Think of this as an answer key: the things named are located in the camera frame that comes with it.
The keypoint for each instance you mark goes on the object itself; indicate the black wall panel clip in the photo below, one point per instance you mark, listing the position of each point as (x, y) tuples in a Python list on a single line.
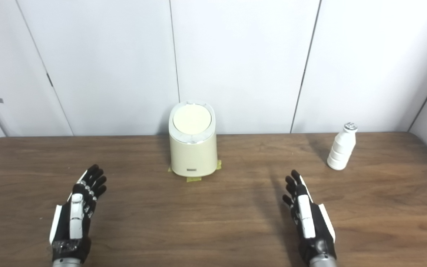
[(49, 79)]

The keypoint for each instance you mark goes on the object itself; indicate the cream-colored plastic bin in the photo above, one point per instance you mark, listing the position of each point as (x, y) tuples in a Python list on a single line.
[(193, 155)]

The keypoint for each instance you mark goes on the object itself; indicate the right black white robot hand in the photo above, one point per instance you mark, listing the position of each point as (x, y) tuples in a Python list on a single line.
[(306, 218)]

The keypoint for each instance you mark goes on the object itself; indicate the round cream bin lid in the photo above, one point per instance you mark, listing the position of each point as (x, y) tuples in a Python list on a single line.
[(192, 119)]

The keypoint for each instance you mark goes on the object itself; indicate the small white plastic bottle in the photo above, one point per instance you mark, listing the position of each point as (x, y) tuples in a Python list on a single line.
[(341, 150)]

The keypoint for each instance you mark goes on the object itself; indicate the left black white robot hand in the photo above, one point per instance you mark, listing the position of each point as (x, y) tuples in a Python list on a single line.
[(76, 218)]

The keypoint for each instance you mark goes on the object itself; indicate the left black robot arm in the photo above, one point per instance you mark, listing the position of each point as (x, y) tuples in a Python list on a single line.
[(67, 264)]

